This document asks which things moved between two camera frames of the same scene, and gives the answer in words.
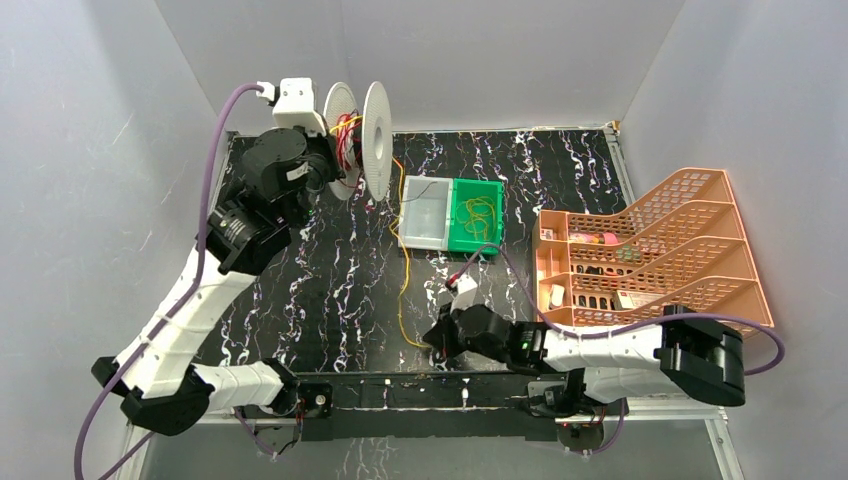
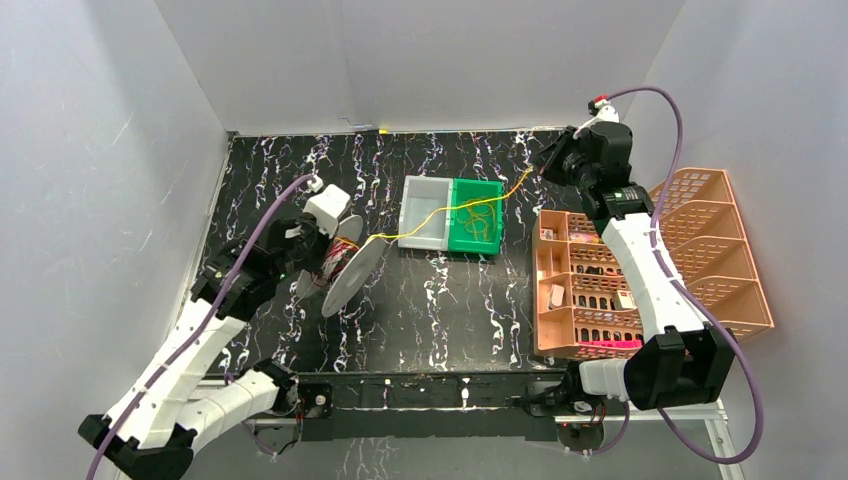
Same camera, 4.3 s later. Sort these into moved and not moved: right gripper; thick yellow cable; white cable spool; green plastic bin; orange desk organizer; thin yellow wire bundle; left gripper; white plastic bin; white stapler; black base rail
Moved: thick yellow cable; left gripper; right gripper; white cable spool
Not moved: white stapler; black base rail; green plastic bin; white plastic bin; thin yellow wire bundle; orange desk organizer
